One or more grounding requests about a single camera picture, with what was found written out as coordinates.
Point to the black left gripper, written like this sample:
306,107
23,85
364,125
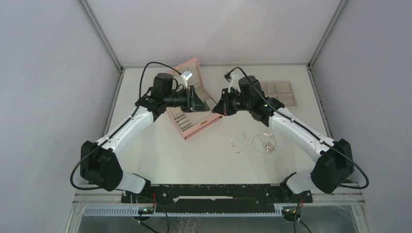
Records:
193,102

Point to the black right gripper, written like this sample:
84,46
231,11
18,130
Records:
223,107

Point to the pink jewelry box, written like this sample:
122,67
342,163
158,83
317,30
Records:
195,118

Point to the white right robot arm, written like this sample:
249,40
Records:
333,159

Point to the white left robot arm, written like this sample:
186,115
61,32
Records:
99,162

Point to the beige oval watch pillow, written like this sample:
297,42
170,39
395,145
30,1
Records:
210,103

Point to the beige divided tray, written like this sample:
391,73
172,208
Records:
280,90

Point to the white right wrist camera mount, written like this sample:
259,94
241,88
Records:
233,79

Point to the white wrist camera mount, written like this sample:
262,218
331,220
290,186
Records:
233,79
185,76

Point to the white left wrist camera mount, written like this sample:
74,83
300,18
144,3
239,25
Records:
185,76

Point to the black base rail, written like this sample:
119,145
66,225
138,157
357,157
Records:
171,193

